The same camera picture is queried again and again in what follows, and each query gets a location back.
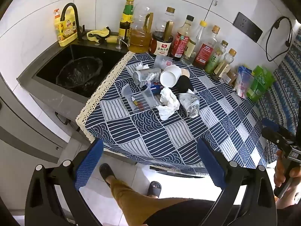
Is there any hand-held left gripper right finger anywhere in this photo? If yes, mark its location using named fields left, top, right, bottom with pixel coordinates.
left=197, top=138, right=278, bottom=226

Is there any small pale label bottle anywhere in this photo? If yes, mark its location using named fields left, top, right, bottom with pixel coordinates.
left=214, top=48, right=237, bottom=79

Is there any yellow cleaning cloth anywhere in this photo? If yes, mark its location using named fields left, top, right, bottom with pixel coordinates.
left=87, top=27, right=111, bottom=44

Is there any grey kitchen cabinet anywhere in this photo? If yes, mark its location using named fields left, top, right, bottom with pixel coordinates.
left=0, top=72, right=81, bottom=166

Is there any person's right hand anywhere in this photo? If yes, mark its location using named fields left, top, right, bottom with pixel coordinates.
left=274, top=151, right=301, bottom=188

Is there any blue cardboard box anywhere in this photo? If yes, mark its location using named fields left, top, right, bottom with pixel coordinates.
left=141, top=82, right=165, bottom=95

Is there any black slipper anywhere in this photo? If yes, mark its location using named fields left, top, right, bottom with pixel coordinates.
left=147, top=181, right=162, bottom=198
left=99, top=163, right=117, bottom=189

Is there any metal sink soap dispenser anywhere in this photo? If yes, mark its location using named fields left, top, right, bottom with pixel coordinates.
left=115, top=36, right=129, bottom=50

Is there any yellow dish soap bottle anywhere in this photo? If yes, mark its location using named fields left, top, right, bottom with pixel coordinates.
left=54, top=9, right=78, bottom=47

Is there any clear plastic measuring cup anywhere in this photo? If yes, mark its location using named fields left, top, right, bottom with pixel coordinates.
left=121, top=81, right=156, bottom=114

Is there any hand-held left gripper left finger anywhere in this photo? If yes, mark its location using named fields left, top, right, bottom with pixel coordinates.
left=25, top=138, right=105, bottom=226

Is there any black cable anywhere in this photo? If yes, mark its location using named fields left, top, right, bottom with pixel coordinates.
left=265, top=16, right=293, bottom=62

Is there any dark sauce bottle yellow cap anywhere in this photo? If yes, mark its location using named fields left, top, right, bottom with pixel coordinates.
left=118, top=0, right=135, bottom=46

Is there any green packet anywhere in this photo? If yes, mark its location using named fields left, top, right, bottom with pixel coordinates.
left=246, top=65, right=276, bottom=102

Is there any black trash bag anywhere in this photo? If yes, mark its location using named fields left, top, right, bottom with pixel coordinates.
left=56, top=56, right=103, bottom=92

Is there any soy sauce jug gold handle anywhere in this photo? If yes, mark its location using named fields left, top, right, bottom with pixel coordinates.
left=149, top=7, right=176, bottom=57

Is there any blue patterned cloth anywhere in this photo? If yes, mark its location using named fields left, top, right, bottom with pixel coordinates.
left=255, top=26, right=301, bottom=164

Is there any red label bottle black cap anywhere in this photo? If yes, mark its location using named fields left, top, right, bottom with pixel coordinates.
left=170, top=15, right=195, bottom=61

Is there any dark kitchen sink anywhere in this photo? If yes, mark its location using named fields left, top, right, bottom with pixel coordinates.
left=17, top=29, right=129, bottom=99

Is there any black kitchen faucet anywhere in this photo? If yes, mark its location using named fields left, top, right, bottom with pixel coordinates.
left=60, top=3, right=85, bottom=42

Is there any black cabinet handle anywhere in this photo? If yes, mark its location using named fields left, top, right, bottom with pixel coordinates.
left=55, top=112, right=71, bottom=125

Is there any clear bottle yellow cap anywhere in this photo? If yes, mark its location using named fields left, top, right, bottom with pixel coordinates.
left=182, top=20, right=208, bottom=65

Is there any person's black shirt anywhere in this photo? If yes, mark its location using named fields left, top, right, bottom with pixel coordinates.
left=143, top=198, right=236, bottom=226

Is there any black cloth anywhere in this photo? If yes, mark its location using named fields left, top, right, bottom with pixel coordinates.
left=175, top=75, right=195, bottom=94

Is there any black wall socket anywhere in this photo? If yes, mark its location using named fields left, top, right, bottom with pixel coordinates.
left=233, top=12, right=263, bottom=43

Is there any small brown spice jar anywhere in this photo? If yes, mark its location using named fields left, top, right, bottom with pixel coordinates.
left=222, top=69, right=238, bottom=85

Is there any red label bottle gold cap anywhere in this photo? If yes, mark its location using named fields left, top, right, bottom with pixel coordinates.
left=193, top=25, right=221, bottom=69

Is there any large cooking oil bottle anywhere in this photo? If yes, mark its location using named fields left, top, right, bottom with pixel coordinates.
left=128, top=3, right=154, bottom=53

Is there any white and blue bag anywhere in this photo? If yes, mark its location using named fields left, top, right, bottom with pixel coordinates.
left=235, top=65, right=255, bottom=99

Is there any person's right forearm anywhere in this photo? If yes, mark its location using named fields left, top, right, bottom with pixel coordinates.
left=276, top=191, right=301, bottom=210

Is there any green label bottle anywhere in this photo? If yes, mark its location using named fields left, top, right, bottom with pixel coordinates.
left=204, top=40, right=229, bottom=75

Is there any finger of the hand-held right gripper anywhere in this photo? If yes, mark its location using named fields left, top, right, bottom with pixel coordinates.
left=261, top=118, right=286, bottom=144

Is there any white paper cup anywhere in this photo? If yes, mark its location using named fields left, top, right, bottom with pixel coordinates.
left=160, top=65, right=182, bottom=88

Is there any blue checked tablecloth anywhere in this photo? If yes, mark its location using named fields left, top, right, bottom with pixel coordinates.
left=75, top=51, right=269, bottom=177

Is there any person's leg in brown pants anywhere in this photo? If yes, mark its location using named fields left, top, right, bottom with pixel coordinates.
left=110, top=176, right=213, bottom=226

